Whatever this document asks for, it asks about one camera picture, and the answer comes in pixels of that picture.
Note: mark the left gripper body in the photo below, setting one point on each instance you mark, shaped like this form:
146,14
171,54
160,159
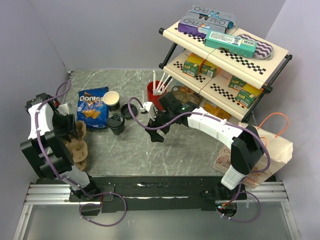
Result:
63,124

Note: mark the black paper coffee cup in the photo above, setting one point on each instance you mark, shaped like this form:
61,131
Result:
119,130

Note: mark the black coffee cup lid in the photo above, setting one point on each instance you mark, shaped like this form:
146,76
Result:
125,112
116,122

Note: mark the brown paper takeout bag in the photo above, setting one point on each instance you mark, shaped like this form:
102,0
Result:
279,149

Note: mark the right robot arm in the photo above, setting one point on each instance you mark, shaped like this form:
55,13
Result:
244,143

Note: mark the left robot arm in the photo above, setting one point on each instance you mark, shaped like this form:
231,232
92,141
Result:
55,147

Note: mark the blue Doritos chip bag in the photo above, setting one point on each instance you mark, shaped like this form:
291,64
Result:
91,108

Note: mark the brown snack bag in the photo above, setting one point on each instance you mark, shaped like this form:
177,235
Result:
185,95

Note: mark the white wrapped straws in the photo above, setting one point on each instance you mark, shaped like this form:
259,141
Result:
159,89

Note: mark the orange snack packet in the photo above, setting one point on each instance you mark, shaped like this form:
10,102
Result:
216,111

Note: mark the green yellow box far left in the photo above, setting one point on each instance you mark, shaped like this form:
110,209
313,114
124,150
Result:
192,65

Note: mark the green yellow box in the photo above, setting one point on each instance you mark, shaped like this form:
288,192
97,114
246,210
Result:
236,83
192,65
248,95
209,69

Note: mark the cream two-tier shelf rack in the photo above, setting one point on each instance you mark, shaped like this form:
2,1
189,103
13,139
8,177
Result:
259,73

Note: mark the green yellow box right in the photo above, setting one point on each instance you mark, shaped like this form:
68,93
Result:
248,95

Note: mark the purple toothpaste box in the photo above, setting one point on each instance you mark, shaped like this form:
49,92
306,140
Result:
201,27

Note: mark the teal toothpaste box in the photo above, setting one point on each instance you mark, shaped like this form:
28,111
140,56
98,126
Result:
233,44

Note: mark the blue grey toothpaste box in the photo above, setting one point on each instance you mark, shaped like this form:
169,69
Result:
214,13

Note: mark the purple wavy sleep mask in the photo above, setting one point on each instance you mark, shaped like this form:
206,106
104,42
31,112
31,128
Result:
263,50

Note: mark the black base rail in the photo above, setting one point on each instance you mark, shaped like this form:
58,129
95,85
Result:
151,193

